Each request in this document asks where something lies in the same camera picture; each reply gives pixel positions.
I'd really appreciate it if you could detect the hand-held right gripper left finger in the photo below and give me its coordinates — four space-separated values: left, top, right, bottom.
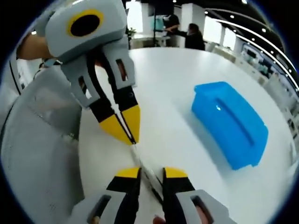
72 167 142 224

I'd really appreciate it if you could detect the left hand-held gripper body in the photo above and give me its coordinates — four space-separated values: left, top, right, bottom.
35 0 129 65

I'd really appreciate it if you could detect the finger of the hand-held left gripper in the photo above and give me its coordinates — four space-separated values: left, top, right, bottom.
61 54 136 146
102 39 142 143

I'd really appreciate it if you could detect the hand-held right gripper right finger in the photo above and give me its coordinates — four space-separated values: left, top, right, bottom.
162 167 237 224

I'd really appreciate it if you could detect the blue plastic container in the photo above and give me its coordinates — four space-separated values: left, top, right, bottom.
191 81 269 172

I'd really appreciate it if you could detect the person's left forearm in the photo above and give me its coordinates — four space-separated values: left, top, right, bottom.
16 32 56 60

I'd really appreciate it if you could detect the white office desk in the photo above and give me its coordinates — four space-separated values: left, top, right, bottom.
129 34 172 49

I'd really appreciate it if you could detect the white round table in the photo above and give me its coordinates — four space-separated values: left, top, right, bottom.
78 47 294 224

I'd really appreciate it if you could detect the person's body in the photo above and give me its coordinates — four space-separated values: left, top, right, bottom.
0 58 85 224

